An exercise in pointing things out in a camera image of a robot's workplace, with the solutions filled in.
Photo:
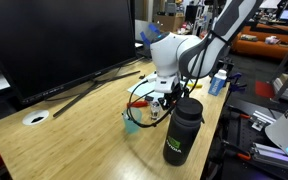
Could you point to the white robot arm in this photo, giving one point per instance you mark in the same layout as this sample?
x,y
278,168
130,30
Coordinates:
x,y
192,57

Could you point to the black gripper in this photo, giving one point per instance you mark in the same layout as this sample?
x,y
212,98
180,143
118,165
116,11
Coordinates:
x,y
168,99

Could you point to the orange sofa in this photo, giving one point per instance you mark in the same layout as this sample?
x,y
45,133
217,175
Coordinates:
x,y
262,40

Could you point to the black computer monitor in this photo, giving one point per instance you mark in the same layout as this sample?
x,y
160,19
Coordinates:
x,y
50,46

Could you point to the black Nvidia water bottle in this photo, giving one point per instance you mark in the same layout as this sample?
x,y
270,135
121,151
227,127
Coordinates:
x,y
183,128

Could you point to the teal plastic cup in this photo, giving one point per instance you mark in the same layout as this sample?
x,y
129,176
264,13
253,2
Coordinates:
x,y
129,116

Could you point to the cardboard box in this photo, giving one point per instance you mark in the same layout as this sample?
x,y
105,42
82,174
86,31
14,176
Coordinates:
x,y
169,23

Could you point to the white desk cable grommet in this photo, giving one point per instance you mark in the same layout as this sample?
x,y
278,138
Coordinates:
x,y
35,117

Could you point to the white blue-labelled plastic bottle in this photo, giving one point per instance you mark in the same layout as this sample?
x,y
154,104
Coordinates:
x,y
217,82

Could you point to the small red-handled screwdriver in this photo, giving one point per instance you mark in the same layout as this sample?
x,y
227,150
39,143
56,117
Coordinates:
x,y
137,104

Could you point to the yellow T-handle hex key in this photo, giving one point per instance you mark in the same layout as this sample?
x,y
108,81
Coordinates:
x,y
195,86

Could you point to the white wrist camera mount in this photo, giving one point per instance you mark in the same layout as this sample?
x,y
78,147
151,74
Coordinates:
x,y
166,84

